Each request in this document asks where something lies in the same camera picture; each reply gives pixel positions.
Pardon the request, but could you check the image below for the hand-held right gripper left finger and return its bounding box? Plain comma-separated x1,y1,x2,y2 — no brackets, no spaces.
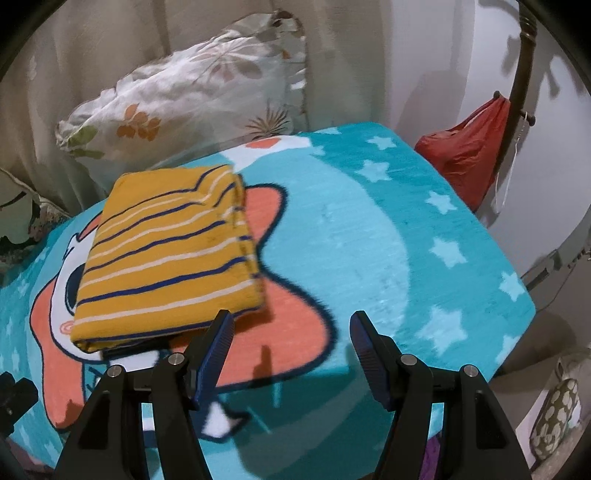
54,309,236,480

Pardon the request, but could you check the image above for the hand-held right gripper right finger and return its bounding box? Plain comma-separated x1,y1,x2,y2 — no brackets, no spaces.
348,310,532,480

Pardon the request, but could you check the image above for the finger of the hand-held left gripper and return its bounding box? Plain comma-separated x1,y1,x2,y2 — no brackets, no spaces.
0,371,40,437

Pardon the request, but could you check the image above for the mustard striped knit sweater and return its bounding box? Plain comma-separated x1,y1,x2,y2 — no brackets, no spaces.
70,164,267,355

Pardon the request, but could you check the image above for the purple cloth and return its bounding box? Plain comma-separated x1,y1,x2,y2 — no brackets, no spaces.
421,434,445,480

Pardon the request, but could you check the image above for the turquoise star print blanket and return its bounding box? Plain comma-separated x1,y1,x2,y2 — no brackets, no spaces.
0,121,536,480

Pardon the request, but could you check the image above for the white bird print pillow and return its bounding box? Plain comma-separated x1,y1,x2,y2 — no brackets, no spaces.
0,166,72,266

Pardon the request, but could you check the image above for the olive dotted bag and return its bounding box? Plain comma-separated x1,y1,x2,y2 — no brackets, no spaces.
529,377,581,462

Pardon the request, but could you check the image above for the grey power strip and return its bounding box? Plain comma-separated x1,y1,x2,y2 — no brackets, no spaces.
523,246,591,291

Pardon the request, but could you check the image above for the red fabric bag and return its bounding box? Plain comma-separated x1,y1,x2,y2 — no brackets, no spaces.
414,91,512,213

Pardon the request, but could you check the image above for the white leaf print pillow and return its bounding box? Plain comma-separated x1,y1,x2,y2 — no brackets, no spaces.
55,11,310,169

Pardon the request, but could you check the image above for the dark wooden coat stand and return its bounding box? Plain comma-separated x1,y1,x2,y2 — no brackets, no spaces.
475,0,540,222

